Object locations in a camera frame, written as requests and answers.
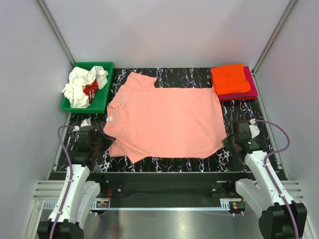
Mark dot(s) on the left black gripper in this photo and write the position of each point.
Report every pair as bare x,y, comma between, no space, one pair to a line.
108,140

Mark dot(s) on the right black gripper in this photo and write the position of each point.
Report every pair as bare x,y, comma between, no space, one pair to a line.
226,143

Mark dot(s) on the salmon pink t-shirt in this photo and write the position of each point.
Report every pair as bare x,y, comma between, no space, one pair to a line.
163,122

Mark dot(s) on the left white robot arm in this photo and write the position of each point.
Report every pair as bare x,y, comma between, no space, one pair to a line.
81,187

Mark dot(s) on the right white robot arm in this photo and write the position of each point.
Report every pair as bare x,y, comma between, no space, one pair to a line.
279,215

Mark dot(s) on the green plastic bin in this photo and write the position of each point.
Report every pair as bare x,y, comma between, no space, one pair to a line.
99,103

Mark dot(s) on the red crumpled t-shirt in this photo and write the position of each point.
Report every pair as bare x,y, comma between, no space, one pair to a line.
90,90

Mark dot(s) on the magenta folded t-shirt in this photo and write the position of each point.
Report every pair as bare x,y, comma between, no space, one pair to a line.
252,95

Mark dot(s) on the orange folded t-shirt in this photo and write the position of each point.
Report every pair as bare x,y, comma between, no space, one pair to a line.
230,79

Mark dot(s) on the white crumpled t-shirt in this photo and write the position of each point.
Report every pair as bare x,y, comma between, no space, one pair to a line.
78,79

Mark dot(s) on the white slotted cable duct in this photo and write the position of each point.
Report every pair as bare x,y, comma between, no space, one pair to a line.
211,205

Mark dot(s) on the left aluminium frame post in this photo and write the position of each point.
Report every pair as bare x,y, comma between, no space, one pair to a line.
56,31

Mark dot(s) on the aluminium frame post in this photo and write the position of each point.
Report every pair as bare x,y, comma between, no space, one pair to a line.
56,31
278,28

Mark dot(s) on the right aluminium frame post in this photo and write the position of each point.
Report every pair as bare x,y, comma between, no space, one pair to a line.
278,28

